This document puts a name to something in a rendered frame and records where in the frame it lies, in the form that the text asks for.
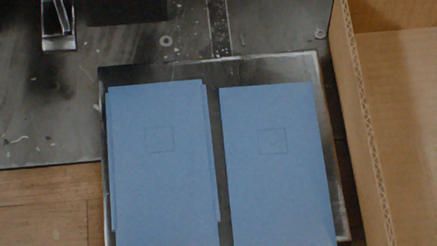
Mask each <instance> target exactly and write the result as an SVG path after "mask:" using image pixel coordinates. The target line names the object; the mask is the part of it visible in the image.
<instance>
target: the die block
mask: <svg viewBox="0 0 437 246"><path fill-rule="evenodd" d="M83 5H84V9H85V15H86V19H87V25H88V27H100V26H109V25H127V24H136V23H145V22H154V21H167V20H168V19H169V17H168V8H167V0H83Z"/></svg>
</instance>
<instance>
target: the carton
mask: <svg viewBox="0 0 437 246"><path fill-rule="evenodd" d="M326 36H327V40H328V43H329V48H330V55H331V59H332V63H333V71H334V76H335V83H336V87H337V95H338V99H339V106H340V110H341V114H342V118H343V125H344V130H345V134H346V141H347V146H348V154H349V158H350V165H351V169H352V173H353V177H354V184H355V189H356V196H357V200H358V208H359V213H360V216H361V223H362V225H363V232H364V236H365V244H366V246H437V0H333V5H332V9H331V14H330V21H329V26H328V29H327V34H326Z"/></svg>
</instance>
